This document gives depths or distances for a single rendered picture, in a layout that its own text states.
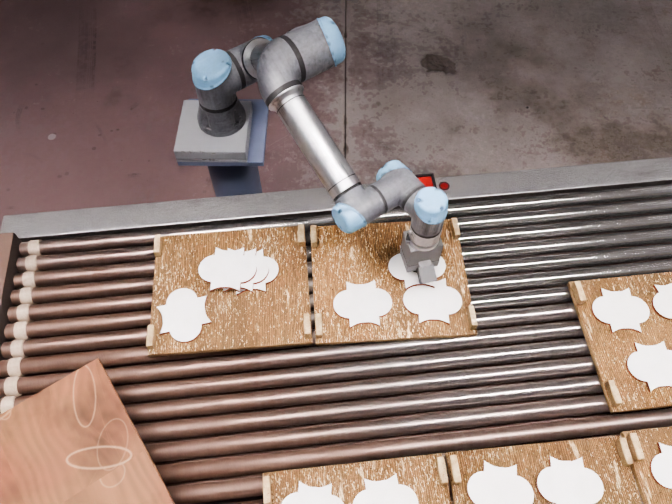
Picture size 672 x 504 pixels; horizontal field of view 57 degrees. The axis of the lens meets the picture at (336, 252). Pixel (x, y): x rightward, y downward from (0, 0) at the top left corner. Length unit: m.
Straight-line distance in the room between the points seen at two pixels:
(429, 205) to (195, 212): 0.73
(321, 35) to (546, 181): 0.82
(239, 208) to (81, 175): 1.56
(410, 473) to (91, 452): 0.69
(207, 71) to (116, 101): 1.71
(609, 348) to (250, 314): 0.91
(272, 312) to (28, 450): 0.62
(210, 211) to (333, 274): 0.42
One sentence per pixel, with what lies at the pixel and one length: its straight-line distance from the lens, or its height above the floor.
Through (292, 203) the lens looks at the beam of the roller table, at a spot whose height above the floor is 0.91.
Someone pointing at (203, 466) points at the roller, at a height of 0.92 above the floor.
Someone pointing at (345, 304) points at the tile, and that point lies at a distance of 1.59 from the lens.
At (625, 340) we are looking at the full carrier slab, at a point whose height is 0.94.
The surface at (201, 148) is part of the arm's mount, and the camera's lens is 1.95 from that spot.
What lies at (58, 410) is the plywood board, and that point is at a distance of 1.52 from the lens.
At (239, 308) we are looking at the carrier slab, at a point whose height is 0.94.
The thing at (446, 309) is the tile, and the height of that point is 0.95.
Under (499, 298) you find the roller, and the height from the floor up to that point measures 0.92.
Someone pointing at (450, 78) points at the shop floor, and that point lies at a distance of 3.49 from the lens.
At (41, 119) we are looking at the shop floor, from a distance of 3.57.
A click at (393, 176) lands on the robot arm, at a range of 1.44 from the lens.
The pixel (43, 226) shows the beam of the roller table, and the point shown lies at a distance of 1.93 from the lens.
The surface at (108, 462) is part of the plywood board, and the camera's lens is 1.45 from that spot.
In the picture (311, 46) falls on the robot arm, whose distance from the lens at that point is 1.49.
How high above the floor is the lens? 2.38
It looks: 60 degrees down
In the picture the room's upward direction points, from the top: straight up
